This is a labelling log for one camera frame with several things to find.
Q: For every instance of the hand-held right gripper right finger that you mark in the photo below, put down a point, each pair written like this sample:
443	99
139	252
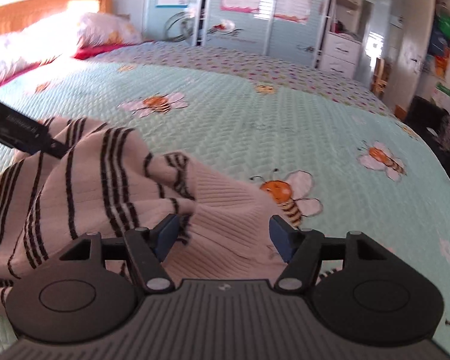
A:
281	238

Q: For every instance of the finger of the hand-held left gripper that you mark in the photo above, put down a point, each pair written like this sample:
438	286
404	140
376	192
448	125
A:
56	150

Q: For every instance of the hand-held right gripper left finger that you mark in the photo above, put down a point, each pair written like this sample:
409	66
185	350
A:
165	238

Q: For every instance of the quilted bee print bedspread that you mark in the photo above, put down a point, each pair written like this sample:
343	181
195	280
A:
285	131

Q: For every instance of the wooden headboard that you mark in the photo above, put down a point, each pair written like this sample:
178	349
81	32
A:
22	11

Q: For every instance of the standing fan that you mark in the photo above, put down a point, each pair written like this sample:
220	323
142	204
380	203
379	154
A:
187	26

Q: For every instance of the wooden chair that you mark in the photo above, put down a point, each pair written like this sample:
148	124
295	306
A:
380	78

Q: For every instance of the black chair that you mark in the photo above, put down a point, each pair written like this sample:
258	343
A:
423	114

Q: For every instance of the white drawer cabinet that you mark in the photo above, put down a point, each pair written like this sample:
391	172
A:
341	50

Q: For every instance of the blue sliding door wardrobe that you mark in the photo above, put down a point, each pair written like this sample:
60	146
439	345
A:
285	41

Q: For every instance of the cardboard box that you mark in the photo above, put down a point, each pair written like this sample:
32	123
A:
448	95

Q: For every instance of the cream room door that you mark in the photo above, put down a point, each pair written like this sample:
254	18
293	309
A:
408	45

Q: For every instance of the shelf of colourful bags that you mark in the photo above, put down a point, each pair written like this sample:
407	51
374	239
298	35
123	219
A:
442	33

